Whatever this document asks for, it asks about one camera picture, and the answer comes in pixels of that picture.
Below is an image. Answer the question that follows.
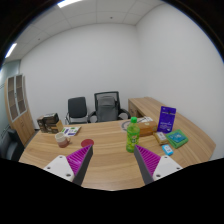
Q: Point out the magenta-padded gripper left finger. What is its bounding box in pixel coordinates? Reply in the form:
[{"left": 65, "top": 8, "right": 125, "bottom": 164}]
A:
[{"left": 43, "top": 143, "right": 95, "bottom": 187}]

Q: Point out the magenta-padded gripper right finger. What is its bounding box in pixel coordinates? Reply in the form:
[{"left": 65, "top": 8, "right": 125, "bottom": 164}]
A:
[{"left": 133, "top": 144, "right": 184, "bottom": 185}]

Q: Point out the green drink bottle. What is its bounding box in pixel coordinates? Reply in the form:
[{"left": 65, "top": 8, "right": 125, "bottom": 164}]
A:
[{"left": 125, "top": 116, "right": 141, "bottom": 154}]

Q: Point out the small blue box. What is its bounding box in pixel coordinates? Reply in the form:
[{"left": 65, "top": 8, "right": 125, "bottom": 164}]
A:
[{"left": 161, "top": 144, "right": 175, "bottom": 157}]

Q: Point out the white and brown mug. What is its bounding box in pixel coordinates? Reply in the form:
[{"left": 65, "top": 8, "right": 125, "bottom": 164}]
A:
[{"left": 54, "top": 131, "right": 72, "bottom": 149}]

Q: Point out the small beige box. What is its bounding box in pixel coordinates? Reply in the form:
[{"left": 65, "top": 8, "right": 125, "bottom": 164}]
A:
[{"left": 153, "top": 131, "right": 170, "bottom": 146}]

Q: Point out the green packet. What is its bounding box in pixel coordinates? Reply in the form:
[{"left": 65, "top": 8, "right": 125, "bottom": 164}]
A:
[{"left": 165, "top": 129, "right": 189, "bottom": 149}]

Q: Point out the flat round red coaster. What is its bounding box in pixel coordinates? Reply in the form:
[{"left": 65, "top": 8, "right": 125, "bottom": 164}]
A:
[{"left": 80, "top": 138, "right": 95, "bottom": 149}]

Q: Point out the white printed leaflet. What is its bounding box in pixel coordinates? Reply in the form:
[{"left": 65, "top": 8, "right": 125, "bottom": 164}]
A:
[{"left": 60, "top": 125, "right": 82, "bottom": 137}]

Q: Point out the dark carton with tan side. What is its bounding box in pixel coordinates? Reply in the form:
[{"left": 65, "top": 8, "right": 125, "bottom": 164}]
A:
[{"left": 45, "top": 120, "right": 64, "bottom": 134}]

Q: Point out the brown cardboard box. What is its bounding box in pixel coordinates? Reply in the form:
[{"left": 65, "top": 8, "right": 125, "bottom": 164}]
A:
[{"left": 137, "top": 120, "right": 158, "bottom": 138}]

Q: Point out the purple pouch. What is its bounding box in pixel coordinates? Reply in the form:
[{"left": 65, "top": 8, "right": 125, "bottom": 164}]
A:
[{"left": 156, "top": 105, "right": 177, "bottom": 134}]

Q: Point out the black armchair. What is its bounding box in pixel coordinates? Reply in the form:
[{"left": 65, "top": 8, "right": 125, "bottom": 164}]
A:
[{"left": 0, "top": 128, "right": 25, "bottom": 162}]

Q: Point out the wooden side desk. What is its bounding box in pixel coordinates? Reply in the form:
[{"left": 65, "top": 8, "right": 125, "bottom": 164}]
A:
[{"left": 127, "top": 96, "right": 188, "bottom": 128}]

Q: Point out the wooden shelf cabinet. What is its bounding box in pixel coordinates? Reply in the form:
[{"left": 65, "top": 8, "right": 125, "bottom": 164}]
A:
[{"left": 4, "top": 73, "right": 36, "bottom": 147}]

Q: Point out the grey backpack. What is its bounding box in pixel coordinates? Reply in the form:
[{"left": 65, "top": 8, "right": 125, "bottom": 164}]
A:
[{"left": 95, "top": 95, "right": 118, "bottom": 123}]

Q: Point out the black mesh office chair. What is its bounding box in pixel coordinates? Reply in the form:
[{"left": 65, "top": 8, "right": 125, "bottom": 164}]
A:
[{"left": 88, "top": 90, "right": 132, "bottom": 124}]

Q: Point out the rectangular ceiling light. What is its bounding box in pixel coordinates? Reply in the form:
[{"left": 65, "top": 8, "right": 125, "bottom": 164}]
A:
[
  {"left": 56, "top": 0, "right": 84, "bottom": 9},
  {"left": 4, "top": 42, "right": 18, "bottom": 59}
]

